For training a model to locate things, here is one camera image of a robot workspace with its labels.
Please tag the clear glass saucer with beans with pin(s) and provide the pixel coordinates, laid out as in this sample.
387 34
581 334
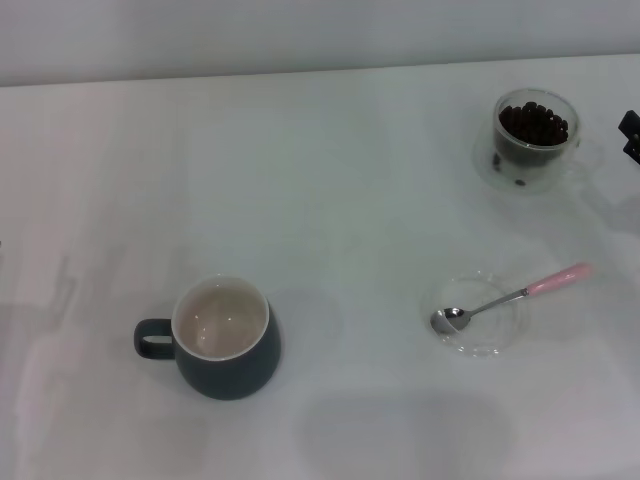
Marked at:
487 172

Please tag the empty clear glass saucer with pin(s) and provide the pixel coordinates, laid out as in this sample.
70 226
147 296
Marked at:
495 337

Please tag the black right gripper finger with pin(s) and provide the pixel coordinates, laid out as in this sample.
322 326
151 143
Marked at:
631 124
634 152

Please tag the dark teal ceramic mug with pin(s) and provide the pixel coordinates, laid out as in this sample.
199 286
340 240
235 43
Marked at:
235 375

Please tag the clear double-wall glass cup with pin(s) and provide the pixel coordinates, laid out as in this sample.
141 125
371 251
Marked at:
573 120

